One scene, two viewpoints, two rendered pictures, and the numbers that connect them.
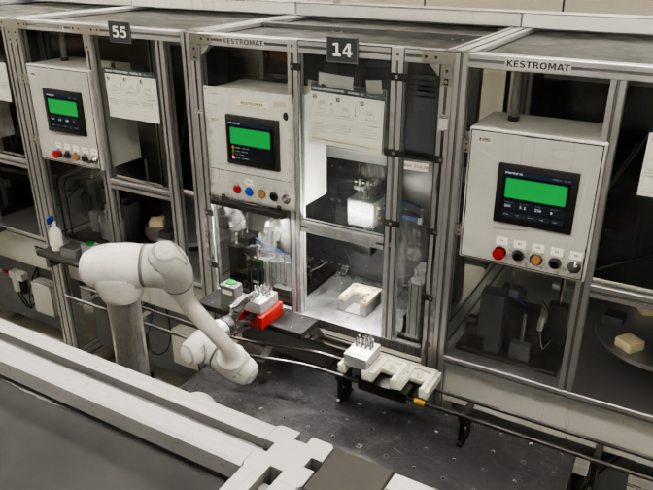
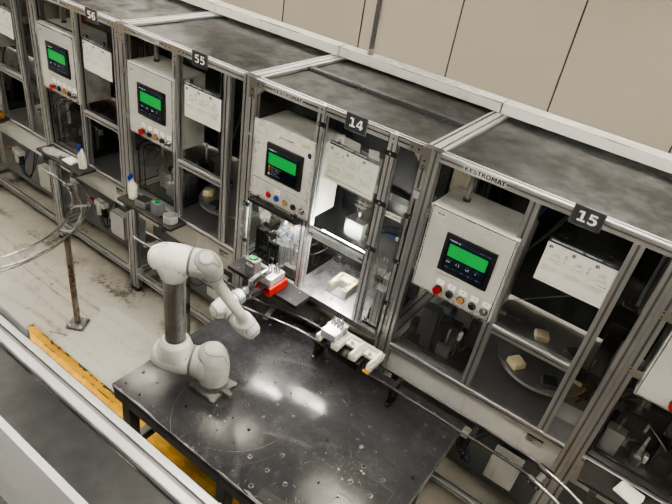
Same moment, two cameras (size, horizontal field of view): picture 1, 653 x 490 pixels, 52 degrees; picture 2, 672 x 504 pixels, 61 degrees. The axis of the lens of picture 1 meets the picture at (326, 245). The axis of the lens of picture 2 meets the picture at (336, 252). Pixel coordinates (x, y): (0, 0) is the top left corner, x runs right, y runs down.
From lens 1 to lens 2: 69 cm
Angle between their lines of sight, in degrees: 9
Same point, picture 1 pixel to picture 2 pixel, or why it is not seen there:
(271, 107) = (300, 147)
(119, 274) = (173, 267)
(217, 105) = (262, 133)
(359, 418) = (324, 372)
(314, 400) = (296, 352)
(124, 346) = (171, 309)
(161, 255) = (203, 260)
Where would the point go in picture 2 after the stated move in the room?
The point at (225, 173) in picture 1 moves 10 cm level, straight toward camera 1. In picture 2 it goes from (261, 181) to (260, 189)
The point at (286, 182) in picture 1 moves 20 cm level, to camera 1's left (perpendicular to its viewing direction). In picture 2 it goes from (303, 200) to (266, 193)
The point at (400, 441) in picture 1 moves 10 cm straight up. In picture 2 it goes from (348, 395) to (351, 382)
